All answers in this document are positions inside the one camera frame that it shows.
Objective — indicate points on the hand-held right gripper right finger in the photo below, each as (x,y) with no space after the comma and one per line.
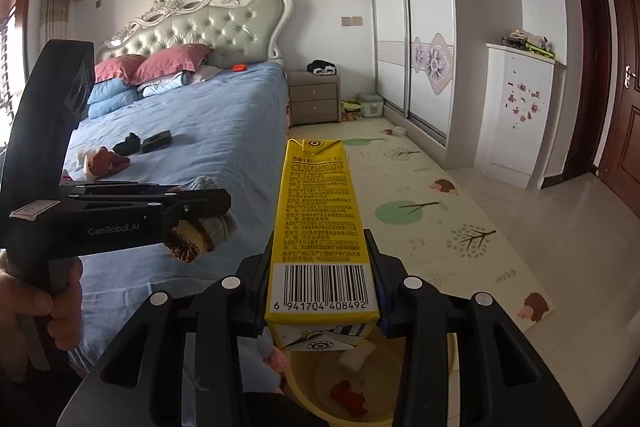
(387,297)

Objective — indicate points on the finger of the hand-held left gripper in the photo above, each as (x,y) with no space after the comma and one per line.
(125,188)
(200,209)

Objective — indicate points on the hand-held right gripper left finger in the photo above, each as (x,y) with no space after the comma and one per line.
(252,297)

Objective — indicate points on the small black object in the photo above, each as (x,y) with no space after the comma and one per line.
(127,144)

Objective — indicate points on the yellow plastic bin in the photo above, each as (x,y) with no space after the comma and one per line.
(315,387)

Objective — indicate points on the yellow milk carton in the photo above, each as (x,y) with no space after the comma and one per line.
(315,207)

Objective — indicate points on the person's left hand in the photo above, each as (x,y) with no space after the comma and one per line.
(67,317)

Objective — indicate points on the brown plush toy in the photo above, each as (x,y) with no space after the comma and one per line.
(107,162)

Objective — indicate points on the black square box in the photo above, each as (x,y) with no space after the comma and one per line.
(157,142)

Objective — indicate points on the patterned play mat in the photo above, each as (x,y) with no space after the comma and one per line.
(425,232)

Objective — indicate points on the folded blue quilt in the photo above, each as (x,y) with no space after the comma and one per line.
(112,97)

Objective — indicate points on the bed with blue sheet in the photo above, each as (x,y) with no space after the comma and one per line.
(225,117)

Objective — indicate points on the red crumpled wrapper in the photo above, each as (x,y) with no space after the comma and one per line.
(347,397)

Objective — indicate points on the folded patterned quilt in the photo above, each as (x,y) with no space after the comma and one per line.
(165,84)

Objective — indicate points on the pink pillow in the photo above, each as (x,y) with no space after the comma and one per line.
(172,59)
(117,68)

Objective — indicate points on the light grey cloth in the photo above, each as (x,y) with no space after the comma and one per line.
(211,72)

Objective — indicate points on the grey nightstand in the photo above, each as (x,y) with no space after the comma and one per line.
(314,99)

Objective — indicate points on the window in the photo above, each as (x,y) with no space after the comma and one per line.
(10,72)

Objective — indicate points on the yellow green packet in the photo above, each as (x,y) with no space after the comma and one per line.
(350,111)

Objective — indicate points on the tufted green headboard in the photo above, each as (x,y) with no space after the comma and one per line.
(225,27)

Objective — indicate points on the black and white clothes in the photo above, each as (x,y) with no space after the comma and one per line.
(321,68)

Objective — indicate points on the green and white storage box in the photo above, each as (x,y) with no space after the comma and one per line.
(371,106)

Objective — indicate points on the beige curtain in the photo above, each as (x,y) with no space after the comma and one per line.
(56,2)

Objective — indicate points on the white cabinet with stickers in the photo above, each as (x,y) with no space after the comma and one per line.
(520,122)

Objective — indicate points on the green and black clutter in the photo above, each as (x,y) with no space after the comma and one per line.
(530,43)

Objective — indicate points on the white sliding door wardrobe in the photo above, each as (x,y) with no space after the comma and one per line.
(420,7)

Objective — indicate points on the dark wooden door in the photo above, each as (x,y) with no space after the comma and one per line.
(615,32)

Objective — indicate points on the beige wall switch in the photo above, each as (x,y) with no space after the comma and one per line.
(351,21)

